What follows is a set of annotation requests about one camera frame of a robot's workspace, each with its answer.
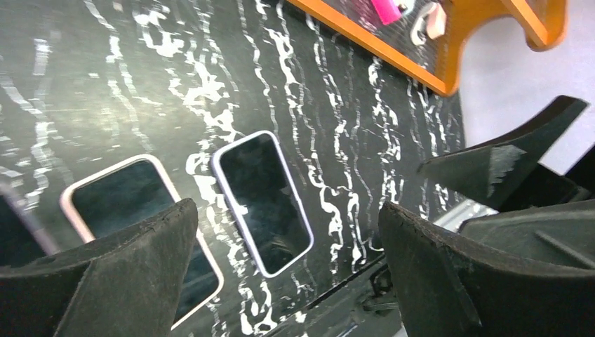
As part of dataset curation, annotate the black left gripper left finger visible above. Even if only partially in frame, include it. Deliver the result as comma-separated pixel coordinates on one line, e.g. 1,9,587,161
1,198,198,336

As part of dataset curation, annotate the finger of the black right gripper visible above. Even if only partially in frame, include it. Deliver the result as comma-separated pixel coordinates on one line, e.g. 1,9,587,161
417,95,589,211
458,199,594,270

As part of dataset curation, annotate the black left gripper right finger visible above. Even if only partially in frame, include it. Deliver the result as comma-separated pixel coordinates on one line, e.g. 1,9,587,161
378,202,594,336

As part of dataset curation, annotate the pink phone case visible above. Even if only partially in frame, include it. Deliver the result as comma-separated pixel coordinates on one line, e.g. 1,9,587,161
59,154,225,331

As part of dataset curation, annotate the lavender phone case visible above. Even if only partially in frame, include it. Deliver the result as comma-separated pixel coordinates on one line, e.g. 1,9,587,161
210,130,316,279

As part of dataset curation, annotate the black screen smartphone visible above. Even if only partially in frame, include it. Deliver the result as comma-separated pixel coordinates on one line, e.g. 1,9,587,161
60,154,223,326

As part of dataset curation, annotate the orange wooden shelf rack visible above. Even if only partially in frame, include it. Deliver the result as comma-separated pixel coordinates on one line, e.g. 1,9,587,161
292,1,568,96

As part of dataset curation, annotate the small pink white item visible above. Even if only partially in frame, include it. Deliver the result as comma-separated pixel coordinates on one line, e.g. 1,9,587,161
410,1,447,46

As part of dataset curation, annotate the pink utility knife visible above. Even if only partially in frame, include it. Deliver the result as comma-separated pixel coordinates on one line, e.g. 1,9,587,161
371,0,403,25

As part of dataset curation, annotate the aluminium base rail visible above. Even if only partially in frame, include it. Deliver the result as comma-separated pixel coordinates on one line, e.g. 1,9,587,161
434,199,498,232

